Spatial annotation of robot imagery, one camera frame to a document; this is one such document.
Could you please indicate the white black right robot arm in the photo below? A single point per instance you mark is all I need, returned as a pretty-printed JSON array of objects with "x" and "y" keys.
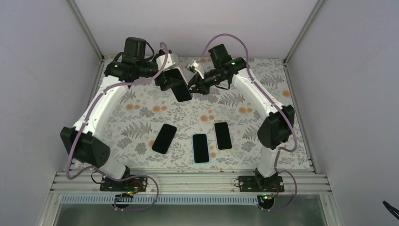
[{"x": 278, "y": 119}]

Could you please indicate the black object at corner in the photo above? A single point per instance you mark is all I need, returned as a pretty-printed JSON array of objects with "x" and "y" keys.
[{"x": 394, "y": 211}]

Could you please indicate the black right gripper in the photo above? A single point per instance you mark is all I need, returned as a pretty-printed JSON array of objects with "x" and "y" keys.
[{"x": 201, "y": 87}]

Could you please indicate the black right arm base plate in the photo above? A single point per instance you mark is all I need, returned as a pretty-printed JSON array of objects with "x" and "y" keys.
[{"x": 256, "y": 184}]

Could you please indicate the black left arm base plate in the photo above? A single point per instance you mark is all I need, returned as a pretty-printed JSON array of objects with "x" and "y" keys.
[{"x": 136, "y": 184}]

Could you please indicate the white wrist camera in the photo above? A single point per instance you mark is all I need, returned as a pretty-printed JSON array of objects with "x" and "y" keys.
[
  {"x": 167, "y": 61},
  {"x": 196, "y": 68}
]

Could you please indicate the aluminium mounting rail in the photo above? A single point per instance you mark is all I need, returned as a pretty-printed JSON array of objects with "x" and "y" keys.
[{"x": 206, "y": 181}]

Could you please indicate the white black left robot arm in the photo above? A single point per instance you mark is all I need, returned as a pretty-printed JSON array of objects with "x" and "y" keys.
[{"x": 82, "y": 140}]

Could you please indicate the black phone in black case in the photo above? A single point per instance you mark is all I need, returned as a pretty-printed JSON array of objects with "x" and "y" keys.
[{"x": 164, "y": 139}]

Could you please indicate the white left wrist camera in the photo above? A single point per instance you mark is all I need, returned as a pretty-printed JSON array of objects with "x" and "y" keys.
[{"x": 167, "y": 61}]

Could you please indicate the floral patterned table mat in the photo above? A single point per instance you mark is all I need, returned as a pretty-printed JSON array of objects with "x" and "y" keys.
[{"x": 137, "y": 119}]

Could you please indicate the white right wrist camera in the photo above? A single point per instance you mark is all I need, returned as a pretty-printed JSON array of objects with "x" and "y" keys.
[{"x": 196, "y": 68}]

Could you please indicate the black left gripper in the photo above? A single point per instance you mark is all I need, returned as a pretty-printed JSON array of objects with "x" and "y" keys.
[{"x": 159, "y": 81}]

